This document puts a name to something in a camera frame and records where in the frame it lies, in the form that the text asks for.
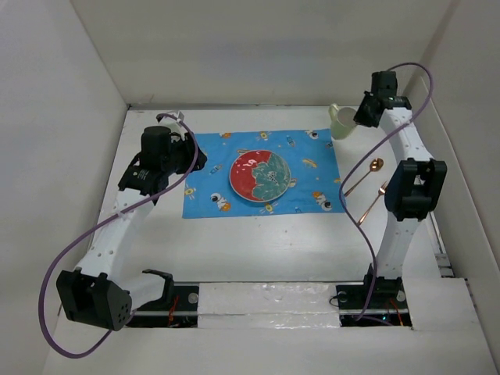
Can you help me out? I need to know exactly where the pale yellow mug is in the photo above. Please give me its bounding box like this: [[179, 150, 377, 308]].
[[328, 104, 356, 141]]

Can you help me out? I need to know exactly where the copper spoon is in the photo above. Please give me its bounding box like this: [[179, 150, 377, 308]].
[[344, 158, 384, 197]]

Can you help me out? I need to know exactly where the red and teal plate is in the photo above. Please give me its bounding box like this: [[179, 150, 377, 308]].
[[229, 150, 291, 203]]

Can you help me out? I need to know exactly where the copper fork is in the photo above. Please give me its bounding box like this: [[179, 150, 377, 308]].
[[357, 180, 388, 226]]

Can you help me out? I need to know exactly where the blue space-print placemat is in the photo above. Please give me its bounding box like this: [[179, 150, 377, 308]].
[[183, 129, 344, 219]]

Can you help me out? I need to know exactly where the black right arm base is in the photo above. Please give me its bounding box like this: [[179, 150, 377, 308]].
[[329, 284, 413, 327]]

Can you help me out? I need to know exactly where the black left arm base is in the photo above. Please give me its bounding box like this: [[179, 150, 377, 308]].
[[127, 283, 199, 328]]

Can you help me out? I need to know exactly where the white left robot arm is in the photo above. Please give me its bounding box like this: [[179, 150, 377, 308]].
[[56, 126, 207, 331]]

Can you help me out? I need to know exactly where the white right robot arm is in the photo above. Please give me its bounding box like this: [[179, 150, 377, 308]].
[[354, 70, 448, 308]]

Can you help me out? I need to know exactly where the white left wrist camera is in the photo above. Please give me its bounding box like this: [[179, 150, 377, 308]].
[[166, 111, 184, 133]]

